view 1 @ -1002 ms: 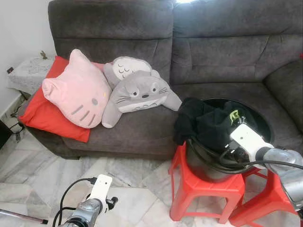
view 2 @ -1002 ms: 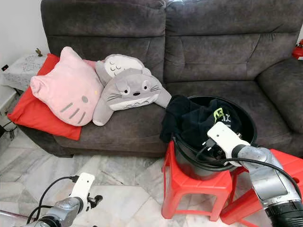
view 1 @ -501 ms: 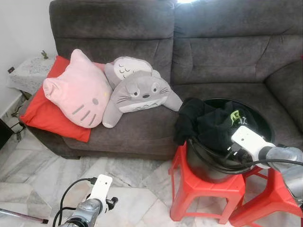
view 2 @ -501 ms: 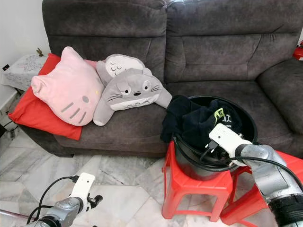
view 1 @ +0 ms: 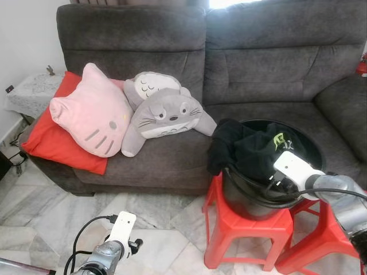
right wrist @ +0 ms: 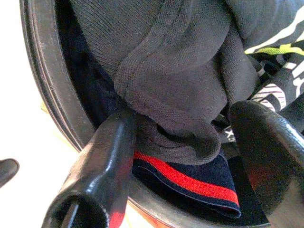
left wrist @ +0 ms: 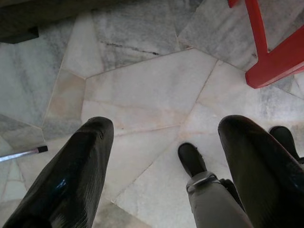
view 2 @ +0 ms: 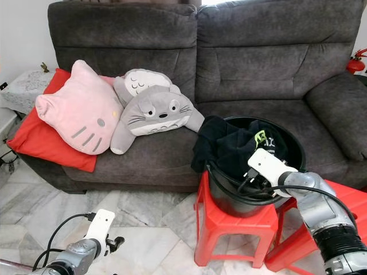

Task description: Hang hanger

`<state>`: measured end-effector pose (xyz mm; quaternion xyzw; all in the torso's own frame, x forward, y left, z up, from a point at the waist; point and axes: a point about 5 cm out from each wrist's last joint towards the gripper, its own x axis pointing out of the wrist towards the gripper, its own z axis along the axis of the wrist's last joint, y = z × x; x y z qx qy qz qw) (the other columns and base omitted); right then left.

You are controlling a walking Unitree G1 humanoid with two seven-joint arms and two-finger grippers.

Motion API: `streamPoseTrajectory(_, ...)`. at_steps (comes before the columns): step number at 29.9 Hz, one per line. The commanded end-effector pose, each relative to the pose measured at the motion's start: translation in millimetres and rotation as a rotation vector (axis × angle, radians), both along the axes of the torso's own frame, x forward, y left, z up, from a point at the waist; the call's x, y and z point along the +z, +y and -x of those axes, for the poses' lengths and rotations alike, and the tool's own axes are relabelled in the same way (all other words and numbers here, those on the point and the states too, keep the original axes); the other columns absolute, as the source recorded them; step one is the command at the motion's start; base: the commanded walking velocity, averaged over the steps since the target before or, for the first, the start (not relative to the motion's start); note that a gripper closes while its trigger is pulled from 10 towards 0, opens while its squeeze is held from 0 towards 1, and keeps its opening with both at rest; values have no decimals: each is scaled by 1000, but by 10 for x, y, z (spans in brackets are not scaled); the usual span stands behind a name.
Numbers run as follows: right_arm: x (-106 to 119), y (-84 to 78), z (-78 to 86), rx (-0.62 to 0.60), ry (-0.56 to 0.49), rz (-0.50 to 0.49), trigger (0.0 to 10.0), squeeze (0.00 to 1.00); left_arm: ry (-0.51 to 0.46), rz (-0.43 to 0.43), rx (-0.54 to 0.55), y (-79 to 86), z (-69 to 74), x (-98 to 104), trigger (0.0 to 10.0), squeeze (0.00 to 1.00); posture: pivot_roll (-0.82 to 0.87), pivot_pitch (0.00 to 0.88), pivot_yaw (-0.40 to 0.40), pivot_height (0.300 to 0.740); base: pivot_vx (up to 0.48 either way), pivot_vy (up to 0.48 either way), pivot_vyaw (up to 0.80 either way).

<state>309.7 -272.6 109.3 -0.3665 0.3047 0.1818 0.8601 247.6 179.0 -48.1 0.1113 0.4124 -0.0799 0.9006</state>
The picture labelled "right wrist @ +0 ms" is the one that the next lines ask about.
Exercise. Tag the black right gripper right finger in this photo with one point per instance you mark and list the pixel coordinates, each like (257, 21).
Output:
(273, 161)

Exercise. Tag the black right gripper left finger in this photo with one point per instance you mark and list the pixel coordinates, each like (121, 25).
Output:
(102, 166)

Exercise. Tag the black knit garment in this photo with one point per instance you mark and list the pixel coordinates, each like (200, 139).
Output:
(178, 83)

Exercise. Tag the navy garment red stripe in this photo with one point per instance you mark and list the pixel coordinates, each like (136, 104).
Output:
(190, 180)

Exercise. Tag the grey robot right leg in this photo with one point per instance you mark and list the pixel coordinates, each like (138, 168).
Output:
(8, 172)

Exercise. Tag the black plastic bucket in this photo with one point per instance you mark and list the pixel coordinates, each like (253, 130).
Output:
(47, 71)

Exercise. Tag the black garment green white print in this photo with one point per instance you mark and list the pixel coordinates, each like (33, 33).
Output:
(273, 48)

